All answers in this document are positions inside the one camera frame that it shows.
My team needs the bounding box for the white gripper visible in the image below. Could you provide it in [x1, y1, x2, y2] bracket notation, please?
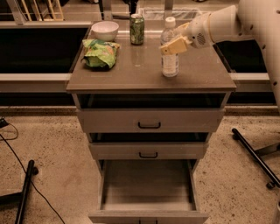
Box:
[160, 13, 211, 55]

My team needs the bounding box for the clear plastic water bottle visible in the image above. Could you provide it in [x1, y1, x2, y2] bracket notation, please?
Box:
[160, 17, 179, 77]

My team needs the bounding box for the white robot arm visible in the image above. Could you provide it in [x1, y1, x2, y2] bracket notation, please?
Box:
[160, 0, 280, 109]

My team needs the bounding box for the grey drawer cabinet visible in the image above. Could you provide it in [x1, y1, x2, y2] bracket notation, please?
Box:
[66, 18, 237, 165]

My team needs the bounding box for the top grey drawer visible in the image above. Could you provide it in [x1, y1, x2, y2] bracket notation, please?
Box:
[77, 94, 224, 133]

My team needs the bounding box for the grey drawer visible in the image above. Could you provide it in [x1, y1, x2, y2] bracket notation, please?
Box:
[89, 160, 208, 224]
[89, 133, 208, 160]
[77, 94, 224, 133]

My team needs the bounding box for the middle grey drawer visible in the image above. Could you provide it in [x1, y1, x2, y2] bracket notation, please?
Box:
[89, 133, 208, 160]

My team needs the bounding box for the bottom grey drawer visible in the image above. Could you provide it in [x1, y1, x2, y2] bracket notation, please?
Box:
[89, 160, 208, 224]

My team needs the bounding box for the green soda can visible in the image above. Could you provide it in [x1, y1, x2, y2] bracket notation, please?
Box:
[129, 14, 144, 45]

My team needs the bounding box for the white bowl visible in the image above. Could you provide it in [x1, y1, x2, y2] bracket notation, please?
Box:
[91, 21, 119, 41]

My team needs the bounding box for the green chip bag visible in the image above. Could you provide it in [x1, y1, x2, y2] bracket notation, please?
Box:
[82, 38, 120, 68]

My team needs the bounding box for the wooden rack background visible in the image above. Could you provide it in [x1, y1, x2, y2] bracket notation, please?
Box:
[17, 0, 65, 21]

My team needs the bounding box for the black stand leg right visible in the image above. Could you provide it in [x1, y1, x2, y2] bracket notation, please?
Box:
[232, 128, 280, 190]

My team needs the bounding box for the black stand leg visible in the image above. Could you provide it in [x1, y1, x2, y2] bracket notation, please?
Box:
[232, 128, 280, 190]
[0, 160, 39, 224]

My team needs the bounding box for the black stand leg left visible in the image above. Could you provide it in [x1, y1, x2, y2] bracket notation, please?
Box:
[0, 160, 39, 224]

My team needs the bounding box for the black top drawer handle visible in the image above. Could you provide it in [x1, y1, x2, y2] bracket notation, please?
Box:
[137, 122, 161, 130]

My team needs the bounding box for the black drawer handle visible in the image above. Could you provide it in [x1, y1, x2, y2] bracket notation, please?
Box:
[138, 152, 158, 159]
[137, 122, 161, 130]

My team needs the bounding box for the black middle drawer handle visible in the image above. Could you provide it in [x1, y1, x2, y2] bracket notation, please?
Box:
[138, 152, 158, 159]

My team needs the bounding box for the black floor cable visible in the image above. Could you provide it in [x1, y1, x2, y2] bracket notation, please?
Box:
[0, 117, 67, 224]

